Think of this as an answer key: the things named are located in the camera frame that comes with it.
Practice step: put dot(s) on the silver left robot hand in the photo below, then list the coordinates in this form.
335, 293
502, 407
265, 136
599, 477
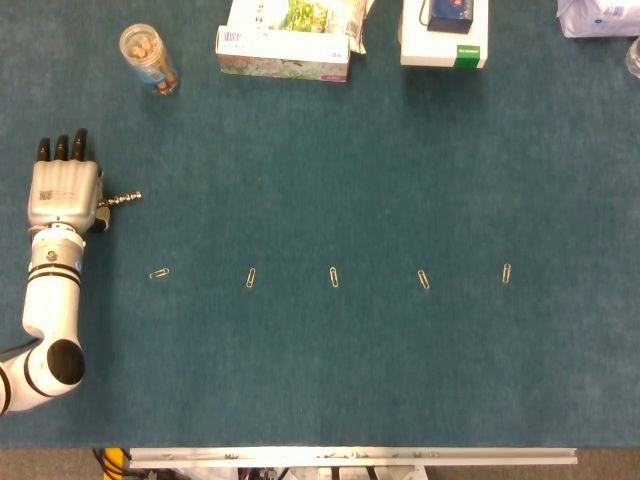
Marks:
65, 195

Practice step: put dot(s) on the silver magnetic bead rod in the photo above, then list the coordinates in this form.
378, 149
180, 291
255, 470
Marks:
122, 199

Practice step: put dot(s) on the paperclip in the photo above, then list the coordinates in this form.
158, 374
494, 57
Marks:
506, 274
159, 273
250, 278
423, 279
334, 277

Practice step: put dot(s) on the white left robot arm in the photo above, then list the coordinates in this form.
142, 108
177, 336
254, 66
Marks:
52, 305

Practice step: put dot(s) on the clear plastic jar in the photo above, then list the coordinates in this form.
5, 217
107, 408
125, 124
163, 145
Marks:
145, 55

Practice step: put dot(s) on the floral tissue box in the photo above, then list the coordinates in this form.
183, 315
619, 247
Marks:
285, 52

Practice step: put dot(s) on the teal felt table mat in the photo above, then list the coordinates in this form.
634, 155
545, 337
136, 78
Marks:
320, 350

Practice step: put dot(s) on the white wet wipes pack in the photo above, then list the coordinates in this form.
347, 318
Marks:
305, 15

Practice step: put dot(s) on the white box green label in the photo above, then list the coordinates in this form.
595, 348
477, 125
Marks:
442, 47

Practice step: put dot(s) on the dark blue small box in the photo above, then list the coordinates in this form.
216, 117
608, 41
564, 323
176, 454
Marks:
450, 12

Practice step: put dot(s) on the white bag blue print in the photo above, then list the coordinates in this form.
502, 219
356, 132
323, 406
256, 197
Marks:
595, 17

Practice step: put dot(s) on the clear water bottle green label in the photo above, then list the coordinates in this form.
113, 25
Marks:
634, 57

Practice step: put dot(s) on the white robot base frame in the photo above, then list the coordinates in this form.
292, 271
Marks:
320, 473

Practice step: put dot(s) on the aluminium rail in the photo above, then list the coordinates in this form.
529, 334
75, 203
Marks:
350, 456

